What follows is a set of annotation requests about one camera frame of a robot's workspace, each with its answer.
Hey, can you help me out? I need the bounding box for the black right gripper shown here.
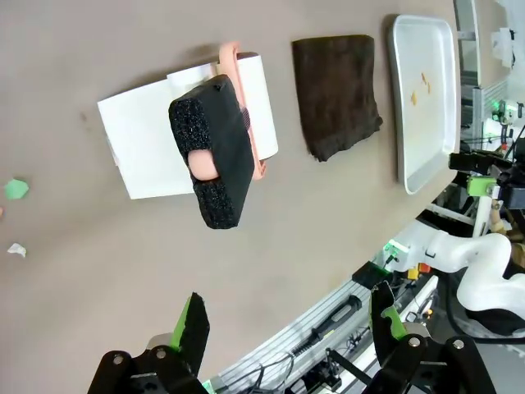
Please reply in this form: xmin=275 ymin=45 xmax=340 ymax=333
xmin=449 ymin=150 xmax=525 ymax=211

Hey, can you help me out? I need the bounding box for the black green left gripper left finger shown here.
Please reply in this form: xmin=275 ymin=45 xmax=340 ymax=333
xmin=87 ymin=291 xmax=212 ymax=394

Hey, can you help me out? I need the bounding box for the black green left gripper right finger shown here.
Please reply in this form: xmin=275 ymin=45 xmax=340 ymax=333
xmin=370 ymin=282 xmax=493 ymax=394

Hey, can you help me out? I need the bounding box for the dark brown towel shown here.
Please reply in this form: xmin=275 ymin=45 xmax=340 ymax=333
xmin=291 ymin=34 xmax=385 ymax=163

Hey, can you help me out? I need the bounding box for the pink lint roller black foam handle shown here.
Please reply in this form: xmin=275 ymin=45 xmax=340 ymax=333
xmin=167 ymin=40 xmax=281 ymax=230

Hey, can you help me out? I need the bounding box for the silver metal tray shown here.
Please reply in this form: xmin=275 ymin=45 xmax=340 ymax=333
xmin=387 ymin=14 xmax=456 ymax=195

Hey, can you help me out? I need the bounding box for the yellow red emergency stop box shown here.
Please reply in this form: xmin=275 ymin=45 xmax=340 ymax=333
xmin=406 ymin=263 xmax=431 ymax=281

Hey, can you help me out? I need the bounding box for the white box with green light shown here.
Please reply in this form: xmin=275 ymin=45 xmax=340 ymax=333
xmin=383 ymin=239 xmax=412 ymax=263

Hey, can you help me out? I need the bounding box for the white lint roller stand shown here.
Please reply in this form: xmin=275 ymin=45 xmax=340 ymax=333
xmin=97 ymin=63 xmax=215 ymax=201

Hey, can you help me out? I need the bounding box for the green paper scrap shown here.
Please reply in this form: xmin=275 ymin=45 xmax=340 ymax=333
xmin=3 ymin=177 xmax=30 ymax=201

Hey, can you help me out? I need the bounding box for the black ribbed tool handle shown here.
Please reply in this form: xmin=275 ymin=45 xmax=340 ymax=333
xmin=291 ymin=296 xmax=363 ymax=357

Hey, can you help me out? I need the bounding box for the black cable bundle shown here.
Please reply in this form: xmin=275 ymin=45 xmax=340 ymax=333
xmin=227 ymin=350 xmax=299 ymax=394

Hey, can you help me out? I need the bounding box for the aluminium profile frame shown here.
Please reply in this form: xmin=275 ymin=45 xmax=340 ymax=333
xmin=453 ymin=0 xmax=512 ymax=126

